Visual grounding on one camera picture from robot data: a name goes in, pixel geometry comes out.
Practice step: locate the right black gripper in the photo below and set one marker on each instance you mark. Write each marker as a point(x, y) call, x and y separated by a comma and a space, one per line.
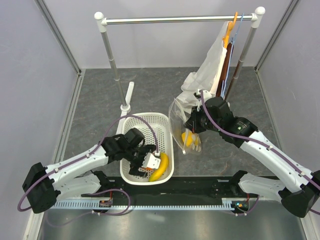
point(192, 123)

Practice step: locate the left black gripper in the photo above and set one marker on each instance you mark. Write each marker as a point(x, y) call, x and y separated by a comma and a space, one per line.
point(134, 169)

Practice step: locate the yellow bell pepper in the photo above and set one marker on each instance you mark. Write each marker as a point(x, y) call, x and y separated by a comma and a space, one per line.
point(188, 139)

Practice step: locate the clear zip top bag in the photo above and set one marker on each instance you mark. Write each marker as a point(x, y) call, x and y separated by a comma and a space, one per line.
point(177, 117)

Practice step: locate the yellow banana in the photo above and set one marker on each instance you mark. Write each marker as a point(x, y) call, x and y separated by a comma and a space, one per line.
point(164, 163)

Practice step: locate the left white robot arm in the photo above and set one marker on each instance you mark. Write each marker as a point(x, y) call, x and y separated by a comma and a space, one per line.
point(45, 185)

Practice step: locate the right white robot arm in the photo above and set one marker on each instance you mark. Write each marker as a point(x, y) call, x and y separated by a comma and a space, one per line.
point(297, 188)

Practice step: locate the white perforated plastic basket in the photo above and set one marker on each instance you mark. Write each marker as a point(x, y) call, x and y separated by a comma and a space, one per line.
point(159, 123)

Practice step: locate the white hanging garment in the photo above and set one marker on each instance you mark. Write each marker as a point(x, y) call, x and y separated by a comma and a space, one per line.
point(207, 76)

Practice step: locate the brown hanging cloth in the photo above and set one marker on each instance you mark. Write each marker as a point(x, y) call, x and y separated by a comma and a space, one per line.
point(224, 70)

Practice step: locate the orange clothes hanger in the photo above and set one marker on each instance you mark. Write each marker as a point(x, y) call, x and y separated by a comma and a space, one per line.
point(230, 26)

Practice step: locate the white metal clothes rack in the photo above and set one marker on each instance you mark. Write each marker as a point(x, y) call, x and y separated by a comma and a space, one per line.
point(125, 98)

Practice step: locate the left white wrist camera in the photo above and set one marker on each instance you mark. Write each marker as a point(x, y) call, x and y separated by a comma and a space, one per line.
point(151, 161)

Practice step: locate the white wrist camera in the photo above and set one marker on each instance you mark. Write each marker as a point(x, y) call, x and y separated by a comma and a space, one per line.
point(151, 161)
point(205, 95)

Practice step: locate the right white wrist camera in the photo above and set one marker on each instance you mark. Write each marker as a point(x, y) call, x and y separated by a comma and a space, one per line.
point(205, 95)

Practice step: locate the white slotted cable duct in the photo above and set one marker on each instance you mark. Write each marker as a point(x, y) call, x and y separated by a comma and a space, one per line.
point(90, 204)

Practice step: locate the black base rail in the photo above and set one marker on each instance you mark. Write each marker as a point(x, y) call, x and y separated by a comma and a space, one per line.
point(180, 190)

